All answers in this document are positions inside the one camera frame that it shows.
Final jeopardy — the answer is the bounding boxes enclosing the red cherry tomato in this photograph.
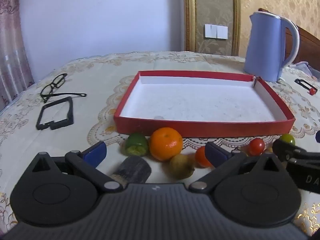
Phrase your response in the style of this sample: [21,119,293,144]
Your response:
[194,146,212,168]
[248,138,265,156]
[309,88,316,95]

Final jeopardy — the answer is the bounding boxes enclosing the green tomato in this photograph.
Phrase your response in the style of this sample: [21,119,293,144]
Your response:
[279,134,296,145]

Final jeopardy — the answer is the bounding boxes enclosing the brown kiwi fruit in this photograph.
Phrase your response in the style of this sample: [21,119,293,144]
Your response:
[169,154,195,180]

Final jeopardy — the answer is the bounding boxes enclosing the dark sugarcane piece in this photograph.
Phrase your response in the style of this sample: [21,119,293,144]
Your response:
[110,155,152,188]

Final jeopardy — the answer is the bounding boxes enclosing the green pepper piece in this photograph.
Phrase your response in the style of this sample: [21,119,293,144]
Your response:
[125,133,149,157]

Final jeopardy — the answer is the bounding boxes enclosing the orange mandarin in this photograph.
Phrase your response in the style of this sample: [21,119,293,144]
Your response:
[149,127,183,161]

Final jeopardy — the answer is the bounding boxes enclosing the red shallow cardboard tray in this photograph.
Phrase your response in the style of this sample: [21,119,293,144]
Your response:
[114,70,296,138]

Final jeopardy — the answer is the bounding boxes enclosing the cream embroidered tablecloth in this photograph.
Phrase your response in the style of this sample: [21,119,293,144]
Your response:
[1,52,319,236]

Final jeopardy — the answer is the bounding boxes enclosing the black eyeglasses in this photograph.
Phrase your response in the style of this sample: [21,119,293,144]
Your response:
[40,73,87,103]

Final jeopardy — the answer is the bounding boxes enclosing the pink and grey bedding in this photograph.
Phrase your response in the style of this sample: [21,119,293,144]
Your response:
[292,61,320,81]

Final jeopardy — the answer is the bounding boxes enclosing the blue electric kettle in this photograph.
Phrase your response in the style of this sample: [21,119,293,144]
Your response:
[244,11,300,82]

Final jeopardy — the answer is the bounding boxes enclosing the pink patterned curtain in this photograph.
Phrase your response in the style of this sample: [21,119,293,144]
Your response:
[0,0,34,109]

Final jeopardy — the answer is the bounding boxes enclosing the wooden headboard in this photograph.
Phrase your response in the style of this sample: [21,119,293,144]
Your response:
[258,8,320,71]

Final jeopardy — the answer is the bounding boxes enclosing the black rectangular plastic frame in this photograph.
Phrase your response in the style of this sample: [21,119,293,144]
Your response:
[36,96,74,131]

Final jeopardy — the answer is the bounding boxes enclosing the red cherry tomato by frame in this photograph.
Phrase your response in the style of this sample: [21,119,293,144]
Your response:
[309,88,316,95]

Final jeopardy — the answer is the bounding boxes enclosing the white wall switch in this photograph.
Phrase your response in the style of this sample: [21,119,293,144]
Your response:
[204,24,228,40]

